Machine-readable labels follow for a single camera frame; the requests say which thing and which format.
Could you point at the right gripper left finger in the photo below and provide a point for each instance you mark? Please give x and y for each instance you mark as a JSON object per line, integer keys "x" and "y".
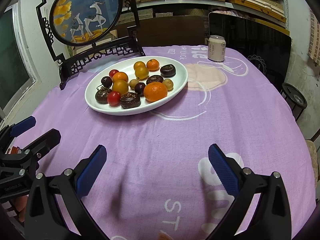
{"x": 43, "y": 217}

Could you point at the small dark passion fruit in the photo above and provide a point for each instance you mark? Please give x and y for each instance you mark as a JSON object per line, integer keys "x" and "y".
{"x": 168, "y": 70}

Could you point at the dark cherry with stem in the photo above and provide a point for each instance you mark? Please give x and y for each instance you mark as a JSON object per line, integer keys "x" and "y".
{"x": 139, "y": 88}

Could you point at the round deer screen ornament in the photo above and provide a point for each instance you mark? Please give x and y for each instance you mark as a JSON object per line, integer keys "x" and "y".
{"x": 73, "y": 29}

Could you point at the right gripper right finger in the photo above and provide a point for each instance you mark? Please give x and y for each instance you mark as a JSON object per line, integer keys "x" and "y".
{"x": 271, "y": 218}

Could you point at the black round stool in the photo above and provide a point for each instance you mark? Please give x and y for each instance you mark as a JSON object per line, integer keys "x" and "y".
{"x": 294, "y": 98}

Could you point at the small kumquat orange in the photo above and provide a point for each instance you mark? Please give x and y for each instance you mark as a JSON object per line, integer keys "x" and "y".
{"x": 152, "y": 65}

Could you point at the white oval plate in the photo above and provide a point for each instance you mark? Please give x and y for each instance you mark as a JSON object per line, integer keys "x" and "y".
{"x": 179, "y": 80}

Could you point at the dark wooden chair right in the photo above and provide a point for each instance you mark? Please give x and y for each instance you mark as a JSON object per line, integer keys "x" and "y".
{"x": 313, "y": 155}

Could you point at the orange cherry tomato front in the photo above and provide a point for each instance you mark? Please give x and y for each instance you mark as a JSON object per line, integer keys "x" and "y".
{"x": 120, "y": 86}

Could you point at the window with white frame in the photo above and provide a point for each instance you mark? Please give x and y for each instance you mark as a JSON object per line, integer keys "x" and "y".
{"x": 18, "y": 72}

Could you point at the black chair back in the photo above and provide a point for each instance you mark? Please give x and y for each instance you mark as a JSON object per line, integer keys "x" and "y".
{"x": 267, "y": 48}

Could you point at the yellow-green longan fruit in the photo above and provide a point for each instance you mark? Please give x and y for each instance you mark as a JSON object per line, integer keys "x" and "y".
{"x": 169, "y": 84}

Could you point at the orange cherry tomato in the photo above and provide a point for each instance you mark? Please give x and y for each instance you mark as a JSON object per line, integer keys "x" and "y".
{"x": 120, "y": 86}
{"x": 120, "y": 76}
{"x": 141, "y": 73}

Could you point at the small yellow longan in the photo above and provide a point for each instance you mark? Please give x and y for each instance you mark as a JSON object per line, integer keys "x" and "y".
{"x": 133, "y": 83}

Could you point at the dark purple passion fruit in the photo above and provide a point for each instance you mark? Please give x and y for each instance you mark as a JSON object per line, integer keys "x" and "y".
{"x": 130, "y": 100}

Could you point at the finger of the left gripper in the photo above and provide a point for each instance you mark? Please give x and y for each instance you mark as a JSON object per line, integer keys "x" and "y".
{"x": 9, "y": 132}
{"x": 37, "y": 149}

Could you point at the purple printed tablecloth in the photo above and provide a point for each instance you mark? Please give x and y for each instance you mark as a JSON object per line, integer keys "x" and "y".
{"x": 157, "y": 180}

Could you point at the large orange tangerine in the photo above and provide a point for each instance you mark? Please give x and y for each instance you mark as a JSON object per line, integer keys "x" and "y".
{"x": 155, "y": 91}

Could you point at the red cherry tomato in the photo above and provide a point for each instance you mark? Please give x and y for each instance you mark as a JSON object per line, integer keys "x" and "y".
{"x": 113, "y": 98}
{"x": 113, "y": 72}

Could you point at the white beverage can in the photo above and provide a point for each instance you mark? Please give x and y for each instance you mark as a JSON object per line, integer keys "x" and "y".
{"x": 216, "y": 48}

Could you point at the person's hand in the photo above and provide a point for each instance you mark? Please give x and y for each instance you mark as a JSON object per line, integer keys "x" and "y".
{"x": 20, "y": 204}

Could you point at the orange cherry tomato top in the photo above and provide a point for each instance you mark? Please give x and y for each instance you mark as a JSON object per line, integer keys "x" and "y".
{"x": 120, "y": 76}

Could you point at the small orange tomato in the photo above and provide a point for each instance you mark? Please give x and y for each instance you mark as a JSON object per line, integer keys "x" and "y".
{"x": 139, "y": 64}

